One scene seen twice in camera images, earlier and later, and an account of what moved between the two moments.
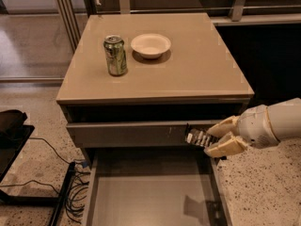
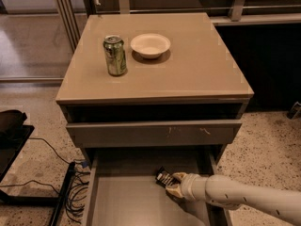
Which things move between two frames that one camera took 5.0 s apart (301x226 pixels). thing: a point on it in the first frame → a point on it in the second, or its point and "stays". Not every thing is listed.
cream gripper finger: (229, 144) → (175, 190)
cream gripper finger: (224, 126) → (181, 175)
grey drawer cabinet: (134, 84) stays
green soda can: (116, 54) stays
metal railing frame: (71, 27) stays
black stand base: (13, 138) stays
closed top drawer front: (130, 134) stays
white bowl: (150, 45) stays
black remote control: (199, 137) → (165, 178)
